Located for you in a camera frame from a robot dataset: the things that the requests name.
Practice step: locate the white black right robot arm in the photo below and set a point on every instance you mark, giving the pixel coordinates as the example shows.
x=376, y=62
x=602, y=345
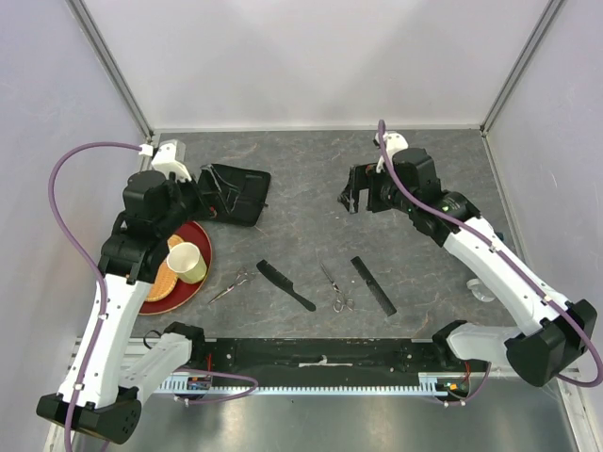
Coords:
x=550, y=331

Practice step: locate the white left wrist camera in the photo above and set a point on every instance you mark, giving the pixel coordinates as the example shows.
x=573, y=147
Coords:
x=169, y=158

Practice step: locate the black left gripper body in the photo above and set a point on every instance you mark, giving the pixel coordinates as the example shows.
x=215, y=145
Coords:
x=196, y=205

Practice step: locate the black zippered tool case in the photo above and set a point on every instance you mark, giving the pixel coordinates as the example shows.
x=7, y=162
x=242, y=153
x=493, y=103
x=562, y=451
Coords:
x=233, y=195

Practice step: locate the silver scissors left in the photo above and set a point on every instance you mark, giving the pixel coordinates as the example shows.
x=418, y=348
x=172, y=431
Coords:
x=242, y=276

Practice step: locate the silver scissors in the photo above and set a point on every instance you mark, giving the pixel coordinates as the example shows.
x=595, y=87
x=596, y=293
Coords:
x=341, y=302
x=242, y=276

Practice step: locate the woven bamboo mat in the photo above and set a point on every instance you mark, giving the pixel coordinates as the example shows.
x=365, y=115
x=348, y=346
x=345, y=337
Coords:
x=165, y=282

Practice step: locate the cream yellow cup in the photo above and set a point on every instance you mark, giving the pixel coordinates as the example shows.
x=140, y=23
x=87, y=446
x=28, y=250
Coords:
x=186, y=260

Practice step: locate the black straight comb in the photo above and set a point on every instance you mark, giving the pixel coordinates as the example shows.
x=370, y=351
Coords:
x=373, y=286

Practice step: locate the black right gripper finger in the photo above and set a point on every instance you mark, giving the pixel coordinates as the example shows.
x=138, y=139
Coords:
x=360, y=178
x=349, y=198

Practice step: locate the clear plastic cup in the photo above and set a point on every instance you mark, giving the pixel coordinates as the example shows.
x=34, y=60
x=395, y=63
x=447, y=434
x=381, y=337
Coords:
x=480, y=291

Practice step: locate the slotted cable duct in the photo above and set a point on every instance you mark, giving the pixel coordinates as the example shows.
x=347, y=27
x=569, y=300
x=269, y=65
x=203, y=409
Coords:
x=185, y=384

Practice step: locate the silver scissors centre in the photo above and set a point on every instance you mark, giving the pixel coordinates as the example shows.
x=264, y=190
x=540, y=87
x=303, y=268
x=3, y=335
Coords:
x=341, y=302

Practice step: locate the black handled comb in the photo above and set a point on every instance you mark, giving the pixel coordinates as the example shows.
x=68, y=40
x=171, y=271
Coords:
x=283, y=283

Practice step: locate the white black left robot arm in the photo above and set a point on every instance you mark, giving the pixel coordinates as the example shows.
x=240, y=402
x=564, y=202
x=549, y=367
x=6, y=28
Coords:
x=98, y=398

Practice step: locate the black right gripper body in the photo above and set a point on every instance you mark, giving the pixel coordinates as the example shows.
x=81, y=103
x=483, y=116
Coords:
x=380, y=190

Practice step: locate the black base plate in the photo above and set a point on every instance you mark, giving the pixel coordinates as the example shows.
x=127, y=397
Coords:
x=328, y=361

